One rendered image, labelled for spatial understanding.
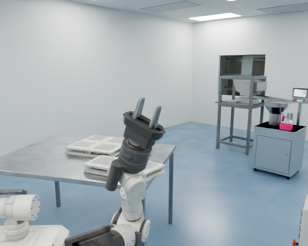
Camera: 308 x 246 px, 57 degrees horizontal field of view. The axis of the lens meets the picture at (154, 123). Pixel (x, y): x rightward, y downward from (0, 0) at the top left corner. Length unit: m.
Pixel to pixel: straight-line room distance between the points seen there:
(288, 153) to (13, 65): 4.62
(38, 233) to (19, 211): 0.10
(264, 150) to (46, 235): 4.26
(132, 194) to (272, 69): 6.89
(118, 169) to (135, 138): 0.10
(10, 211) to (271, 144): 4.29
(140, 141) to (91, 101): 5.41
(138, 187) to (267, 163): 4.13
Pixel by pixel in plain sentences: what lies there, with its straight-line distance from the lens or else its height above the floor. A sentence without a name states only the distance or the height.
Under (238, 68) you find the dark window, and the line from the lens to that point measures 8.04.
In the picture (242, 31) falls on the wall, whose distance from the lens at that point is 7.94.
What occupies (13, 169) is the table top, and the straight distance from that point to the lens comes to 2.61.
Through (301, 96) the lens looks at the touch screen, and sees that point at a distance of 4.94.
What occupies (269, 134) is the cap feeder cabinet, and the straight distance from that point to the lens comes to 4.77.
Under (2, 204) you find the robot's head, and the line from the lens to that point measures 0.85.
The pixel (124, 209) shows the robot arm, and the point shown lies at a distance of 1.01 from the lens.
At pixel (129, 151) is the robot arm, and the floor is 1.50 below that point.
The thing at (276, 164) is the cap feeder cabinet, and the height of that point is 0.21.
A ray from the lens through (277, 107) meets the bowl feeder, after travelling 4.84.
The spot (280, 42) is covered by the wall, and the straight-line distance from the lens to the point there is 7.54.
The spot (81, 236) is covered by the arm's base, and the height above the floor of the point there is 1.30.
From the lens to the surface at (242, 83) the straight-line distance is 5.74.
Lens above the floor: 1.74
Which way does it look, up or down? 12 degrees down
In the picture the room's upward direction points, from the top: straight up
